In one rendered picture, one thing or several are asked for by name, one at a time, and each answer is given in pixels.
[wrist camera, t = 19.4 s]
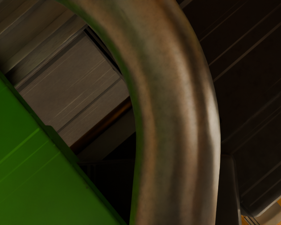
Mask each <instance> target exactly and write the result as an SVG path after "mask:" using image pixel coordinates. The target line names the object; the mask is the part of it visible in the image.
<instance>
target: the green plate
mask: <svg viewBox="0 0 281 225"><path fill-rule="evenodd" d="M76 162H80V160H79V159H78V157H77V156H76V155H75V154H74V152H73V151H72V150H71V149H70V148H69V146H68V145H67V144H66V143H65V142H64V140H63V139H62V138H61V137H60V136H59V134H58V133H57V132H56V131H55V129H54V128H53V127H52V126H50V125H45V124H44V123H43V122H42V120H41V119H40V118H39V117H38V115H37V114H36V113H35V112H34V111H33V110H32V108H31V107H30V106H29V105H28V104H27V102H26V101H25V100H24V99H23V97H22V96H21V95H20V94H19V92H18V91H17V90H16V89H15V88H14V87H13V85H12V84H11V83H10V82H9V80H8V79H7V78H6V77H5V76H4V74H3V73H2V72H1V71H0V225H127V224H126V222H125V221H124V220H123V219H122V217H121V216H120V215H119V214H118V212H117V211H116V210H115V209H114V208H113V207H112V205H111V204H110V203H109V202H108V200H107V199H106V198H105V197H104V196H103V194H102V193H101V192H100V191H99V189H98V188H97V187H96V186H95V185H94V184H93V182H92V181H91V180H90V179H89V178H88V176H87V175H86V174H85V173H84V171H83V170H82V169H81V168H80V166H79V165H78V164H77V163H76Z"/></svg>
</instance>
